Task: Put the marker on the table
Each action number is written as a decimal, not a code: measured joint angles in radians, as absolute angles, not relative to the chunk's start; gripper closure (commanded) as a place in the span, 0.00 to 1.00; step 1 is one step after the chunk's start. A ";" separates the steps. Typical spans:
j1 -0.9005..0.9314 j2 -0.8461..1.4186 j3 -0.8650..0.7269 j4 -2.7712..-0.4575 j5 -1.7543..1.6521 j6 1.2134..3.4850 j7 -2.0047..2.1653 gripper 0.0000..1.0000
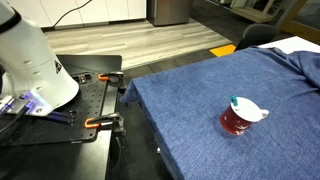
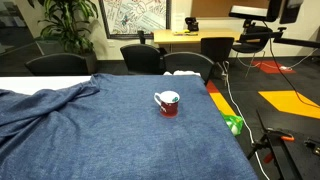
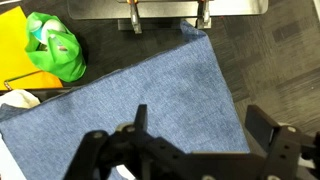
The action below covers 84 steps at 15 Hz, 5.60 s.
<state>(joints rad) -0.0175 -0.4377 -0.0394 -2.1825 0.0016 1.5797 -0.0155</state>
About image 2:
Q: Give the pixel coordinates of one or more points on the red and white mug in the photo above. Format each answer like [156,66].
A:
[168,102]

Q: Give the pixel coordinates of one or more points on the black office chair right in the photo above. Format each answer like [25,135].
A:
[189,61]

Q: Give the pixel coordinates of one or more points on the black office chair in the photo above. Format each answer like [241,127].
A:
[142,59]
[58,64]
[189,61]

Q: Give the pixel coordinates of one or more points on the black office chair middle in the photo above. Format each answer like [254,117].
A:
[142,59]

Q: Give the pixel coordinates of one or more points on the wooden desk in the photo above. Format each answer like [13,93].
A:
[170,37]

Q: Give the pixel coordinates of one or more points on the blue fabric table cloth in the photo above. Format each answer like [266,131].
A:
[110,128]

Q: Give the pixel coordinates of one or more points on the black chair at desk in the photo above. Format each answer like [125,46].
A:
[217,48]

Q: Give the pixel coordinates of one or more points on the black desk telephone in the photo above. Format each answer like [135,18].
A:
[192,24]

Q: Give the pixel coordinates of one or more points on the framed whiteboard drawing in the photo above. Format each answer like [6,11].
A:
[123,19]

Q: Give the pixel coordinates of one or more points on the green plastic bag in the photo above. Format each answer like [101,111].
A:
[234,122]

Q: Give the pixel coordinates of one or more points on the black office chair left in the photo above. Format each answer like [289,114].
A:
[58,64]

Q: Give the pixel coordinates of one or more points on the potted green plant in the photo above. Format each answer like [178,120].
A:
[68,21]

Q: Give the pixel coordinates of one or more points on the orange handled clamp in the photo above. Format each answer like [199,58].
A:
[264,141]

